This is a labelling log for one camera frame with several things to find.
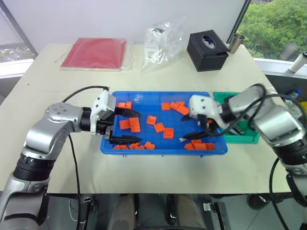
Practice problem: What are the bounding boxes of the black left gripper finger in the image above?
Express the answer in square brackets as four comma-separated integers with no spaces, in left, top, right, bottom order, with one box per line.
[115,107,142,118]
[111,135,144,145]

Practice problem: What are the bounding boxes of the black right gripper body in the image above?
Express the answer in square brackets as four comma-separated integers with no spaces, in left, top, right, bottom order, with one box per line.
[198,114,220,136]

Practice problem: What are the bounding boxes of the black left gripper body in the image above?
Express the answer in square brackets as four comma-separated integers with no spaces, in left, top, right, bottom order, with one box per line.
[96,110,118,144]

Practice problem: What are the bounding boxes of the blue plastic bin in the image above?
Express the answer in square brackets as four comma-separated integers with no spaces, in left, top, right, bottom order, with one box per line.
[100,91,229,158]

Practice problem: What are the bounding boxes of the green plastic bin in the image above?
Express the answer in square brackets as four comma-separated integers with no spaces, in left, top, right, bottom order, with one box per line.
[213,92,261,145]

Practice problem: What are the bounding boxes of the dark battery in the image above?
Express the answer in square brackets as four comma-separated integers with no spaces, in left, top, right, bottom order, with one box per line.
[229,126,246,136]

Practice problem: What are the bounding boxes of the black tissue box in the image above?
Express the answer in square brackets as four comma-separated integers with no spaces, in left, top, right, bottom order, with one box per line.
[186,29,229,72]

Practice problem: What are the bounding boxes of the red book in plastic sleeve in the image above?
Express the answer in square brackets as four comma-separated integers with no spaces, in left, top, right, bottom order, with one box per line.
[59,37,134,72]

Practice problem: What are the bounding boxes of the white cardboard box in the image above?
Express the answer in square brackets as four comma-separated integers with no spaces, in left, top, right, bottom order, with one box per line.
[143,29,164,66]

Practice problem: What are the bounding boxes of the clear plastic bag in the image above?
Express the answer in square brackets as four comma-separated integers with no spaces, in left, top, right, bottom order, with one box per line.
[140,16,188,75]

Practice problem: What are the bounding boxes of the black rounded shape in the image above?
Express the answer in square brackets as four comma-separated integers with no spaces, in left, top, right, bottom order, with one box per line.
[165,194,178,226]

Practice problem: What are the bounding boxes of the metal cup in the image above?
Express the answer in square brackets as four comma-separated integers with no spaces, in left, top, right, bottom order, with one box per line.
[227,34,246,54]

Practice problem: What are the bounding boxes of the clear plastic water bottle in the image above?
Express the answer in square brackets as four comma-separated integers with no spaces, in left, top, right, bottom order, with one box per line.
[283,89,303,118]

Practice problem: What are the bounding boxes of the black caster wheel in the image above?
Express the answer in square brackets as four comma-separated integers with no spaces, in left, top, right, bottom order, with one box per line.
[248,194,270,211]

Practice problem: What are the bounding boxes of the white cylinder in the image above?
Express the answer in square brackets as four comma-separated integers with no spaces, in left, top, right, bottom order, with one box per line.
[288,51,307,73]

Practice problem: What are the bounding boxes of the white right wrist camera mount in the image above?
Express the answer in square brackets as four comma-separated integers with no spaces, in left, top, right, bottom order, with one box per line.
[188,95,228,130]

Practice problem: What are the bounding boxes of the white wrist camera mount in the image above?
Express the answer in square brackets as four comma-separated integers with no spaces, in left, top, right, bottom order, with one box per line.
[188,95,228,130]
[90,89,118,135]

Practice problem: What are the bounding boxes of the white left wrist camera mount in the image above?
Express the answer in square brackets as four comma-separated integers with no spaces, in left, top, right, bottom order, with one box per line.
[90,89,118,135]

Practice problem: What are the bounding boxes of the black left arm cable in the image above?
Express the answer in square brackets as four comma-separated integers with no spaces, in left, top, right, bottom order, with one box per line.
[60,85,110,225]

